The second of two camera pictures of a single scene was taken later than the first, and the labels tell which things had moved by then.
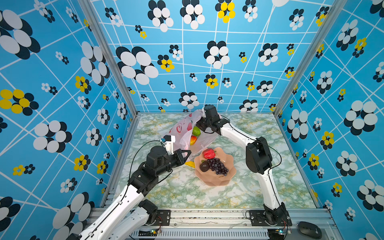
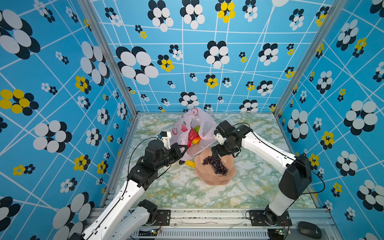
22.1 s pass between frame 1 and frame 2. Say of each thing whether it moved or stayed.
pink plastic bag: stayed
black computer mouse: stayed
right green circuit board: stayed
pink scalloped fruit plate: stayed
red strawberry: moved
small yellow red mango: moved
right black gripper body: moved
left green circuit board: stayed
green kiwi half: stayed
